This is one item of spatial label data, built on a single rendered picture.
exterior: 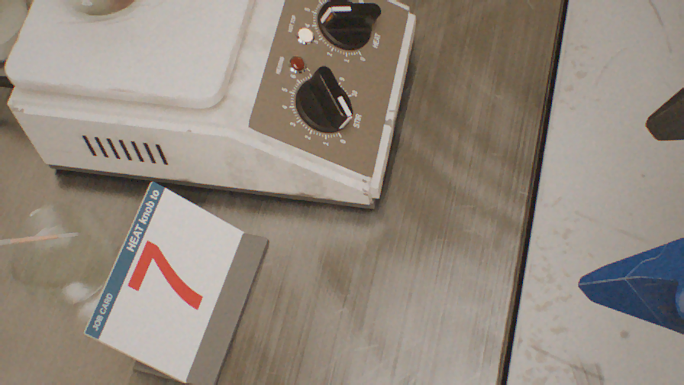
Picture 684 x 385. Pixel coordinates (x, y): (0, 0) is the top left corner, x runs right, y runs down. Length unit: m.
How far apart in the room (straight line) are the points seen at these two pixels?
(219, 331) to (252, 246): 0.05
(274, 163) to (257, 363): 0.10
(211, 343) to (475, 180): 0.17
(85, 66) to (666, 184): 0.32
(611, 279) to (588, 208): 0.21
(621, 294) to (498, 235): 0.20
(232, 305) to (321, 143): 0.10
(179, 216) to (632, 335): 0.24
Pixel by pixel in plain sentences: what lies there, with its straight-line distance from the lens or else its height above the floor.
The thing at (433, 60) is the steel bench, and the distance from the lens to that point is 0.64.
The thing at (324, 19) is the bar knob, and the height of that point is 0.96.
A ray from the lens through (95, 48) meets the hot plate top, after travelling 0.57.
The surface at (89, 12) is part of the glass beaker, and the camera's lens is 0.58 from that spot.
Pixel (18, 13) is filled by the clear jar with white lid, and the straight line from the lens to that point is 0.70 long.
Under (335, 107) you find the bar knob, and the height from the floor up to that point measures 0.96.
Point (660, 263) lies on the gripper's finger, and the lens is 0.36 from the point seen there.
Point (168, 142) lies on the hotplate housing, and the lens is 0.57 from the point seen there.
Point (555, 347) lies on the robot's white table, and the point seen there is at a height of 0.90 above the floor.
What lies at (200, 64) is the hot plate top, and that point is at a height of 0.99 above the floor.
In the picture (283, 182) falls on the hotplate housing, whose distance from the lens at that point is 0.57.
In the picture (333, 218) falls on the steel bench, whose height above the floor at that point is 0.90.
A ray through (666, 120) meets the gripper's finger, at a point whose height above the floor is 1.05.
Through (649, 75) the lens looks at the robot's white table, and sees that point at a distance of 0.65.
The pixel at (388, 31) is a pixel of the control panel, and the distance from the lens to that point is 0.62.
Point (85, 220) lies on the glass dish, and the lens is 0.61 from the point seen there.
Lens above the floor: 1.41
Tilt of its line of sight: 59 degrees down
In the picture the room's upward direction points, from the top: 11 degrees counter-clockwise
